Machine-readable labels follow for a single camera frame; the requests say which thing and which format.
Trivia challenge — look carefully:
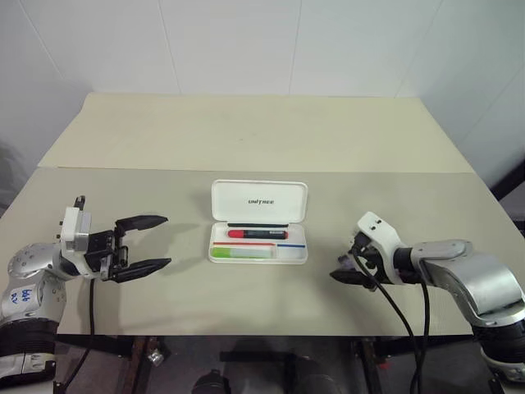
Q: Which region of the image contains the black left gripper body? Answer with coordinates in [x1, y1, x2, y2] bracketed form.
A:
[84, 228, 132, 282]

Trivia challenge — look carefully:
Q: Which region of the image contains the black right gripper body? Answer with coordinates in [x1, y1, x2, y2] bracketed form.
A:
[348, 231, 395, 285]

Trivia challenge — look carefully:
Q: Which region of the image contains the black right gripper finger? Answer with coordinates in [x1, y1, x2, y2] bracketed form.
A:
[329, 268, 373, 287]

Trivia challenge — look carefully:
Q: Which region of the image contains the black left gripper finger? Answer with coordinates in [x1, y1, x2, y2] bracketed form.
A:
[114, 213, 170, 240]
[108, 257, 172, 284]

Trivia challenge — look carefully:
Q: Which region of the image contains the green highlighter pen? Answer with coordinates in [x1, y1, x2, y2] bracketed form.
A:
[212, 246, 276, 261]

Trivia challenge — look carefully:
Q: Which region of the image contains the red and black marker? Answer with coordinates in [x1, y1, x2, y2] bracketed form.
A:
[226, 229, 289, 241]

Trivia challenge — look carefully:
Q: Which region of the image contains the white pen case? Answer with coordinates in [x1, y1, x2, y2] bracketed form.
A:
[208, 180, 310, 266]

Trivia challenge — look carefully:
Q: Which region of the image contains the rusty brown table leg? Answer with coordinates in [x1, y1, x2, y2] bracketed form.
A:
[359, 337, 385, 394]
[125, 337, 151, 394]

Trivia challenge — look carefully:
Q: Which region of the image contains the small dark rounded shape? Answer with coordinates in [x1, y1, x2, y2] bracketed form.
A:
[194, 369, 231, 394]

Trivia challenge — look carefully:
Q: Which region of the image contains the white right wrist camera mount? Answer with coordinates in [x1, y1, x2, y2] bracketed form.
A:
[355, 211, 402, 285]

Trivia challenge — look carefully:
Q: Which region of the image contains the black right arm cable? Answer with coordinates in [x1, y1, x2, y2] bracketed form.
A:
[354, 245, 432, 394]

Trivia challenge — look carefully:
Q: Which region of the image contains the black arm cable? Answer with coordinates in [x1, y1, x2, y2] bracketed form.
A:
[354, 245, 432, 394]
[52, 277, 98, 394]

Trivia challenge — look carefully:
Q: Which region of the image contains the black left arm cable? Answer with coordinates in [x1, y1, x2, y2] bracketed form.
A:
[52, 277, 98, 394]

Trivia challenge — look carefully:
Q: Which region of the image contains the black metal frame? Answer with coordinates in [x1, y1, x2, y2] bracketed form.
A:
[491, 153, 525, 240]

